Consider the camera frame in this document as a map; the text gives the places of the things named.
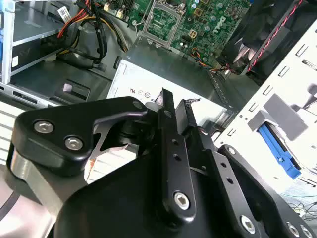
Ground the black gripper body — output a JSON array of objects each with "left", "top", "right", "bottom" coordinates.
[{"left": 54, "top": 118, "right": 258, "bottom": 238}]

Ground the hard disk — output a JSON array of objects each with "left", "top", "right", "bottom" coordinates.
[{"left": 257, "top": 123, "right": 302, "bottom": 179}]

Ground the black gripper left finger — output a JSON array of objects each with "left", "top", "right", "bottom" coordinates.
[{"left": 4, "top": 88, "right": 198, "bottom": 232}]

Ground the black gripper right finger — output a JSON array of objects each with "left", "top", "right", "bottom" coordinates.
[{"left": 175, "top": 98, "right": 317, "bottom": 238}]

